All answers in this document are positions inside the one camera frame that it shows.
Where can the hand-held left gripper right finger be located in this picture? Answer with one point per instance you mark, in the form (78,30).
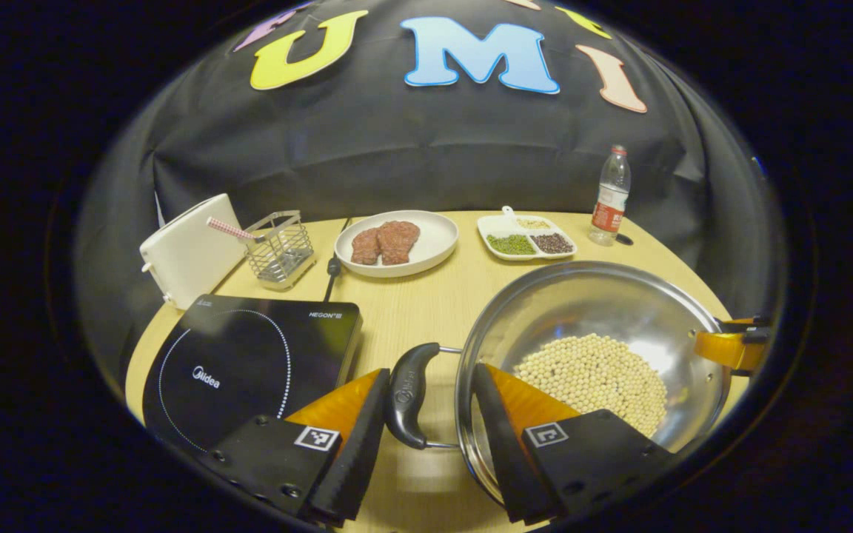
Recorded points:
(500,444)

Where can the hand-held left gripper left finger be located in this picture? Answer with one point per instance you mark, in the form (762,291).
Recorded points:
(363,444)

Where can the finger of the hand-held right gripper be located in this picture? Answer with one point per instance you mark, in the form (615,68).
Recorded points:
(726,348)

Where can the black induction cooktop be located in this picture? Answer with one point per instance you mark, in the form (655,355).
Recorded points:
(249,355)

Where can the pile of soybeans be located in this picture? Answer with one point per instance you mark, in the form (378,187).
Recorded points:
(597,377)

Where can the small black bottle cap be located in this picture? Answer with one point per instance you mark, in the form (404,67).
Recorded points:
(624,239)

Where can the clear bottle with red label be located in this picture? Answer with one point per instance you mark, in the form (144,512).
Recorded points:
(610,200)

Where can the brown meat slice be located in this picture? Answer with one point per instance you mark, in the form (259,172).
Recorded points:
(366,248)
(398,240)

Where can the white divided dish with beans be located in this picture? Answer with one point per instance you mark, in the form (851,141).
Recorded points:
(523,244)

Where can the round white plate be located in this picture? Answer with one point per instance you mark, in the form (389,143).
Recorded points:
(437,237)

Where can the red white striped stick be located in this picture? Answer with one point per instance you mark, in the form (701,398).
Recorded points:
(230,228)

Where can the white toaster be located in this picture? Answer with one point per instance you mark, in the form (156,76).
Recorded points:
(189,252)

